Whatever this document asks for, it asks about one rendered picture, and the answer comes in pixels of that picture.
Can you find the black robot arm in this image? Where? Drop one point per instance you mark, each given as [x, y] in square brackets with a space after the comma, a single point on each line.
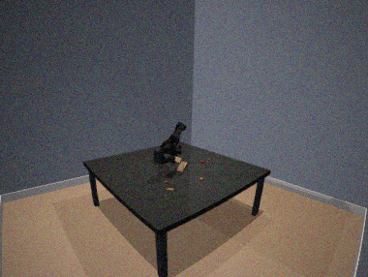
[168, 144]

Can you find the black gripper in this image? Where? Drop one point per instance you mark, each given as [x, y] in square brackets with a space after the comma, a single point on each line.
[171, 158]

